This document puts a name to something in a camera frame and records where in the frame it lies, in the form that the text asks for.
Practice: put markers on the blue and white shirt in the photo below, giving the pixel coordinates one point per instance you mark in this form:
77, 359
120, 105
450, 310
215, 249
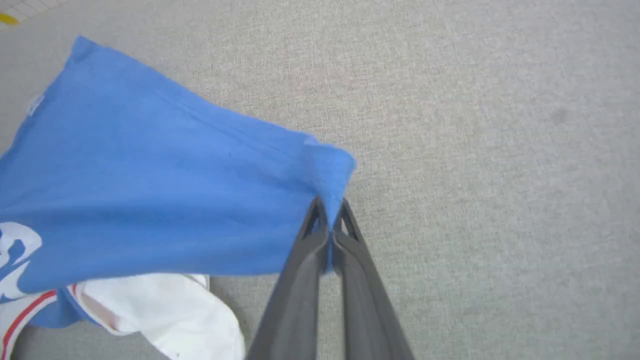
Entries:
150, 190

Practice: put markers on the grey fabric sofa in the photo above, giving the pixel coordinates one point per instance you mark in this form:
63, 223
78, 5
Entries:
475, 175

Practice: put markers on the lemon print partition screen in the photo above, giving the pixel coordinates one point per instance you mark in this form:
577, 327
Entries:
15, 10

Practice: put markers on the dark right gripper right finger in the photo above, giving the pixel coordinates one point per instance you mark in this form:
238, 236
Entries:
365, 310

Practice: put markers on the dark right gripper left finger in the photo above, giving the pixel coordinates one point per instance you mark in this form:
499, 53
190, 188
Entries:
295, 300

